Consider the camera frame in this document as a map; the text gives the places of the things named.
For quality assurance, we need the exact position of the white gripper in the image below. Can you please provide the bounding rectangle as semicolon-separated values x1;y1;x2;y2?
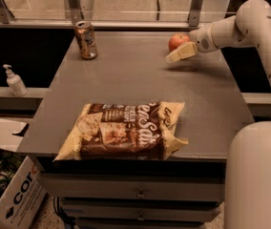
166;24;219;63

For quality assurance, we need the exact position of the red apple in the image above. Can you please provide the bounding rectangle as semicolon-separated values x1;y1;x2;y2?
168;33;190;52

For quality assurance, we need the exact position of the brown chip bag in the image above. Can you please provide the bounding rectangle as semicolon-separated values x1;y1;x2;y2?
56;102;188;160

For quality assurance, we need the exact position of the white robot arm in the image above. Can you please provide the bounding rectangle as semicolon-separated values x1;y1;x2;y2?
166;0;271;229

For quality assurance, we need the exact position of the brown soda can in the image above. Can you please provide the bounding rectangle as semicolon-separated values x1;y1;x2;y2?
74;21;98;60

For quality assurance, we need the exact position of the grey drawer cabinet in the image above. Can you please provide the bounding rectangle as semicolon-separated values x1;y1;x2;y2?
37;157;225;229

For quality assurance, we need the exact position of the white pump sanitizer bottle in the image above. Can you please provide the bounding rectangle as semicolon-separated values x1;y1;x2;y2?
3;64;28;97

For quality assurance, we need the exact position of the white cardboard box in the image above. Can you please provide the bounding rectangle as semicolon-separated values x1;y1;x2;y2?
0;118;46;229

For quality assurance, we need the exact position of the metal railing frame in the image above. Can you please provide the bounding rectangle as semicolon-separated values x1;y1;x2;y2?
0;0;271;33

